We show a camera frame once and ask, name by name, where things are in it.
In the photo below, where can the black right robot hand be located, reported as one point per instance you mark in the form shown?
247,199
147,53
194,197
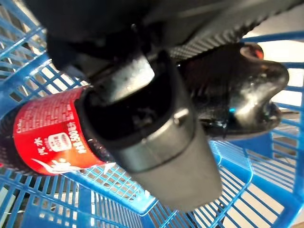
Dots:
171,161

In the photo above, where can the blue plastic shopping basket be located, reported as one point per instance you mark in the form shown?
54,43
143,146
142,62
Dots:
237,166

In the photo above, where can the cola bottle red label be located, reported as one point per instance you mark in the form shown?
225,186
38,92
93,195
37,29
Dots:
47,142

